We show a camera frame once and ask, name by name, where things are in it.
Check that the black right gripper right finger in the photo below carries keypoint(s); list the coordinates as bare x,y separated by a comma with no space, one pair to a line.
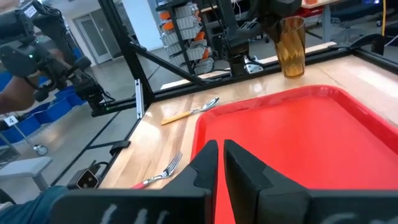
248,186

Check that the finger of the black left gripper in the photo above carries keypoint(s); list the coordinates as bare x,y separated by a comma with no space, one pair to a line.
270,28

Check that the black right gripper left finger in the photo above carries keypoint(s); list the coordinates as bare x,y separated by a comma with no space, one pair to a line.
202,168

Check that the amber plastic cup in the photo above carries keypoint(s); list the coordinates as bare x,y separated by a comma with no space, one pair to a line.
290,53

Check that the person's forearm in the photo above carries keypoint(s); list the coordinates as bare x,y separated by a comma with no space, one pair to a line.
15,93

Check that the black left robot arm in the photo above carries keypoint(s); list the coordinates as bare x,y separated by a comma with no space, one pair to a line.
239,46

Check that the red plastic tray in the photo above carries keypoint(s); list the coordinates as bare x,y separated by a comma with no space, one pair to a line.
311,140

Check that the red box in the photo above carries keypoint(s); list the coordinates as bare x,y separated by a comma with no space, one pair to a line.
311,12

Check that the wooden desk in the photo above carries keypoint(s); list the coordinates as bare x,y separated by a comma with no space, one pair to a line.
326,21

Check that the rack with grey orange parts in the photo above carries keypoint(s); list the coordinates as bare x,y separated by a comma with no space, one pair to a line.
186,21

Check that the black power adapter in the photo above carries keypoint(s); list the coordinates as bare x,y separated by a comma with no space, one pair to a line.
87,180

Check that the blue plastic bin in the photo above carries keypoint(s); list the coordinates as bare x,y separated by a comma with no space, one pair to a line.
4,81
21,130
54,112
73,99

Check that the grey door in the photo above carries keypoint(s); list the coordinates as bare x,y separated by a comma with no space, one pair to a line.
93,37

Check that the white bench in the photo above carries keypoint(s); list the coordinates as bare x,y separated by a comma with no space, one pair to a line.
25,166

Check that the person's leg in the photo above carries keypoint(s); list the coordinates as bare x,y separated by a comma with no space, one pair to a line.
28,208

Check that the number sign on stand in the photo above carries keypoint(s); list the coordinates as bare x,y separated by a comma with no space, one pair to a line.
11,120

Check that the silver metal frame plate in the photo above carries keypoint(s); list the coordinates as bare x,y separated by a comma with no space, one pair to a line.
140,99
253,67

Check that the black frame bracket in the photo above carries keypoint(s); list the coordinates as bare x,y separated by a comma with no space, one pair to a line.
119,147

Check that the black metal table frame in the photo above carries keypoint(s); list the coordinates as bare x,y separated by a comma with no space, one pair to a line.
130,53

